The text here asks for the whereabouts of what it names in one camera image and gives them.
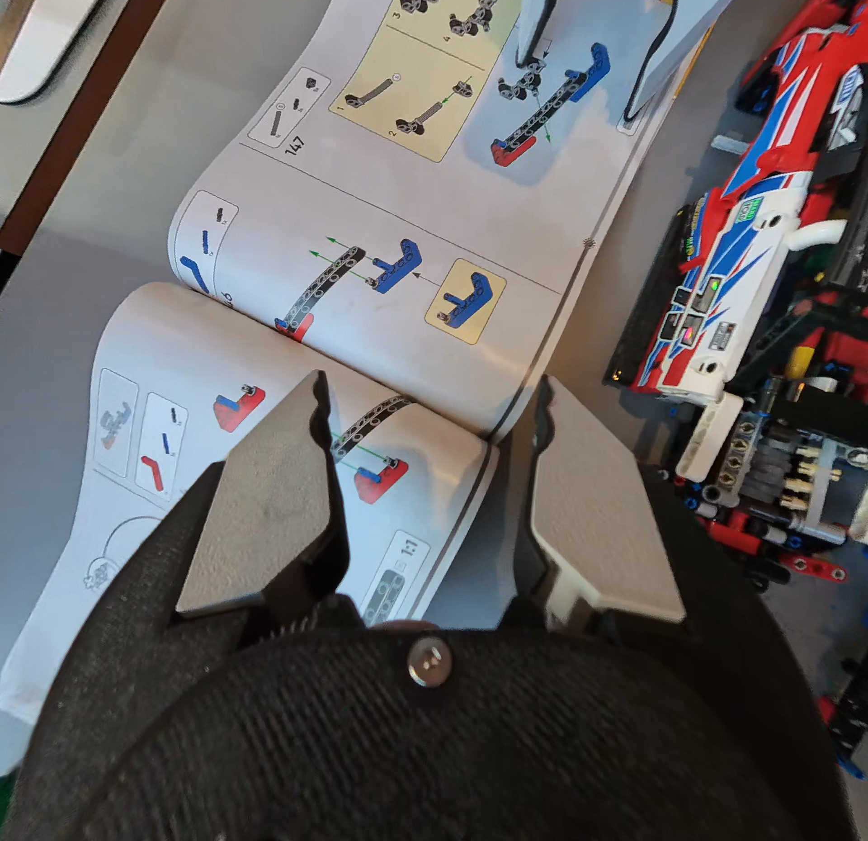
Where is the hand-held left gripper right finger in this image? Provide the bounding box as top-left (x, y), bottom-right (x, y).
top-left (512, 373), bottom-right (687, 630)

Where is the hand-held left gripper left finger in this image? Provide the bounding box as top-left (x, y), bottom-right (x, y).
top-left (174, 368), bottom-right (352, 618)

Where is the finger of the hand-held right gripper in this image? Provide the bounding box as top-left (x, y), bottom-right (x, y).
top-left (623, 0), bottom-right (755, 122)
top-left (515, 0), bottom-right (566, 66)

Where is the instruction booklet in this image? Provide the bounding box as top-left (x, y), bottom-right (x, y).
top-left (0, 0), bottom-right (757, 777)

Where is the toy brick race car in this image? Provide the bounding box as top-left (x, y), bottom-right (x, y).
top-left (602, 0), bottom-right (868, 781)

